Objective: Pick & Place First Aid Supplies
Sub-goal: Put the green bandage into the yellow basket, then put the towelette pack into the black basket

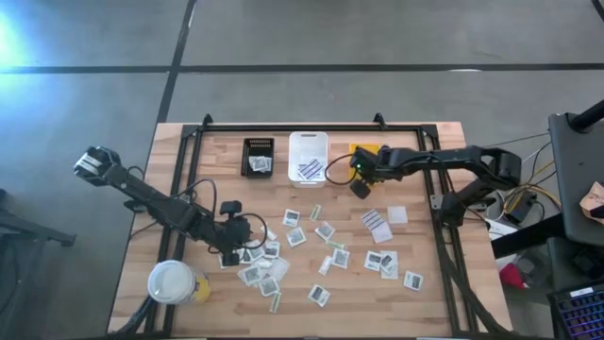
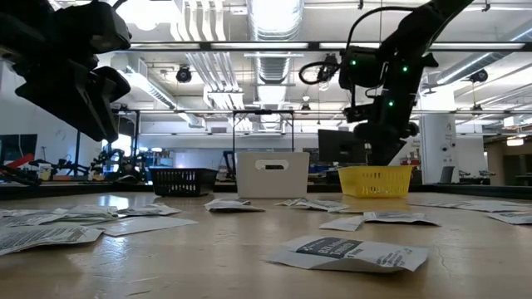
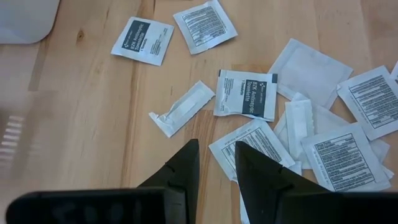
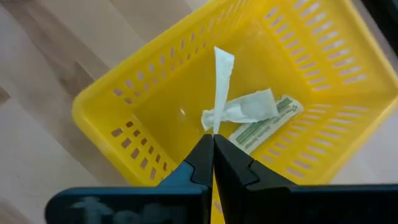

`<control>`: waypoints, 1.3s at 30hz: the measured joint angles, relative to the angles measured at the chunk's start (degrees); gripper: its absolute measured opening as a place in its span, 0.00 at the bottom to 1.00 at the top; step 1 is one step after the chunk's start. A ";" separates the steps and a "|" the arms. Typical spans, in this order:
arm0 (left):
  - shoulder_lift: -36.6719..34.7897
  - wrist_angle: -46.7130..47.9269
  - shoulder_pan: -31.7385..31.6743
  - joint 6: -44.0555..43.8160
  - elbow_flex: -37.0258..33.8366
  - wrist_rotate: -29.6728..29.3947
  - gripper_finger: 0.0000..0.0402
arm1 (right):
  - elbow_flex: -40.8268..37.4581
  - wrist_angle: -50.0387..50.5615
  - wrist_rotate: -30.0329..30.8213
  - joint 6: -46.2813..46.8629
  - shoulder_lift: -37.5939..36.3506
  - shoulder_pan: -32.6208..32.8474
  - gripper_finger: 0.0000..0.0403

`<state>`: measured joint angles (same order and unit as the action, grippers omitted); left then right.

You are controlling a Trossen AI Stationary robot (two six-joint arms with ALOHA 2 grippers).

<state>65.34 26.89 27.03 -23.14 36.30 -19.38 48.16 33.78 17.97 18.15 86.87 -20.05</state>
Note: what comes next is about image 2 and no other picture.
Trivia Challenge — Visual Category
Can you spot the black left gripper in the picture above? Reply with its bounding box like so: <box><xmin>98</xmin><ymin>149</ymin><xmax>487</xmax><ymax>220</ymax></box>
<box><xmin>12</xmin><ymin>45</ymin><xmax>132</xmax><ymax>142</ymax></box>

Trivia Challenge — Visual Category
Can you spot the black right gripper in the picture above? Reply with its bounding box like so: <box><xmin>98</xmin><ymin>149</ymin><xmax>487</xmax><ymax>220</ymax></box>
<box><xmin>352</xmin><ymin>78</ymin><xmax>421</xmax><ymax>167</ymax></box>

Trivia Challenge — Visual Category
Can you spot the yellow slotted plastic basket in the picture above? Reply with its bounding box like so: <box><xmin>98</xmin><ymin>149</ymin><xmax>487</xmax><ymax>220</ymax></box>
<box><xmin>337</xmin><ymin>164</ymin><xmax>414</xmax><ymax>199</ymax></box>

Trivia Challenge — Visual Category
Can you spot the black computer monitor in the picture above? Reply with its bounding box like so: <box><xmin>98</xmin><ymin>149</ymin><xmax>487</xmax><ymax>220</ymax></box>
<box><xmin>318</xmin><ymin>129</ymin><xmax>369</xmax><ymax>165</ymax></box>

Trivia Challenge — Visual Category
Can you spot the white square column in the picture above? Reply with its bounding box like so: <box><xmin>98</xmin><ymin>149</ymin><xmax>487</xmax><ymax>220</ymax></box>
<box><xmin>417</xmin><ymin>89</ymin><xmax>458</xmax><ymax>184</ymax></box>

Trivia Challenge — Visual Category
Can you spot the grey office chair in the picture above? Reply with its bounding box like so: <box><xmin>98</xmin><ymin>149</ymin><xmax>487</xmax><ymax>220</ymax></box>
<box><xmin>439</xmin><ymin>165</ymin><xmax>456</xmax><ymax>184</ymax></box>

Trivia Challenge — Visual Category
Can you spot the narrow plain white packet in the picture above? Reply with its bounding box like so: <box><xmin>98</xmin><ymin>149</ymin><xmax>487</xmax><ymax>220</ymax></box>
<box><xmin>318</xmin><ymin>214</ymin><xmax>367</xmax><ymax>233</ymax></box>

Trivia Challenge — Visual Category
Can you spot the red robot part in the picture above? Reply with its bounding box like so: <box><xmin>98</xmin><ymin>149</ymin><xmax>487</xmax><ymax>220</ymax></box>
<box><xmin>0</xmin><ymin>152</ymin><xmax>34</xmax><ymax>171</ymax></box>

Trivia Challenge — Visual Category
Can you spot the white plastic bin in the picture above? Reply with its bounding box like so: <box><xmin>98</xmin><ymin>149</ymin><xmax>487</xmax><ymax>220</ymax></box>
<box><xmin>235</xmin><ymin>151</ymin><xmax>311</xmax><ymax>199</ymax></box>

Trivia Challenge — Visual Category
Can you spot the black slotted plastic basket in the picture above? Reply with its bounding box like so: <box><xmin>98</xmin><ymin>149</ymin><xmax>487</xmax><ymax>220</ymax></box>
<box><xmin>149</xmin><ymin>167</ymin><xmax>217</xmax><ymax>198</ymax></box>

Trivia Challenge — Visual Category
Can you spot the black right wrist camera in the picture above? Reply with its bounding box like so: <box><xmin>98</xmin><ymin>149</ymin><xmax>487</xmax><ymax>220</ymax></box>
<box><xmin>343</xmin><ymin>103</ymin><xmax>377</xmax><ymax>125</ymax></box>

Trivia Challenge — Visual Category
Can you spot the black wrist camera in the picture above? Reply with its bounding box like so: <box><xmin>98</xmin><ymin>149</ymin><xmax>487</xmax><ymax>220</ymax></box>
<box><xmin>57</xmin><ymin>2</ymin><xmax>132</xmax><ymax>55</ymax></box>
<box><xmin>343</xmin><ymin>103</ymin><xmax>377</xmax><ymax>125</ymax></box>

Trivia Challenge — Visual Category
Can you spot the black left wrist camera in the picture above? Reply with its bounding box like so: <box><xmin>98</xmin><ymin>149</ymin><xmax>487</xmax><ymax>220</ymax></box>
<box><xmin>57</xmin><ymin>2</ymin><xmax>132</xmax><ymax>55</ymax></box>

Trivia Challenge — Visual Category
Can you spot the dark wall screen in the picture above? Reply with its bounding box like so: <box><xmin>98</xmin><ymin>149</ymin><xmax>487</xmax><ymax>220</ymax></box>
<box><xmin>0</xmin><ymin>133</ymin><xmax>38</xmax><ymax>165</ymax></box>

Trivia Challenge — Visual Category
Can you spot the black ceiling-hung camera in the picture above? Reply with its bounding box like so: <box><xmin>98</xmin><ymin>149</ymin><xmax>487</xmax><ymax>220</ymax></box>
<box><xmin>175</xmin><ymin>65</ymin><xmax>193</xmax><ymax>84</ymax></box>
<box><xmin>469</xmin><ymin>68</ymin><xmax>490</xmax><ymax>84</ymax></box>

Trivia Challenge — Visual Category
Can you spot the black aluminium table frame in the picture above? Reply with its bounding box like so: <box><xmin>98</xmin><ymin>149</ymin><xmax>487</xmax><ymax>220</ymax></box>
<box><xmin>0</xmin><ymin>181</ymin><xmax>532</xmax><ymax>200</ymax></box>

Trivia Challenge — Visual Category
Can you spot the black neighbouring rig frame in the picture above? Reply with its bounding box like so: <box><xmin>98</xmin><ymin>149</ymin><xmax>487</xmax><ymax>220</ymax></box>
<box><xmin>111</xmin><ymin>108</ymin><xmax>532</xmax><ymax>178</ymax></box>

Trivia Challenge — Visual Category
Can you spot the silver ventilation duct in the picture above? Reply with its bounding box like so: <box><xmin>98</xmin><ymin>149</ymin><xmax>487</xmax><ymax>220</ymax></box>
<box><xmin>434</xmin><ymin>20</ymin><xmax>532</xmax><ymax>86</ymax></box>
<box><xmin>247</xmin><ymin>0</ymin><xmax>304</xmax><ymax>41</ymax></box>

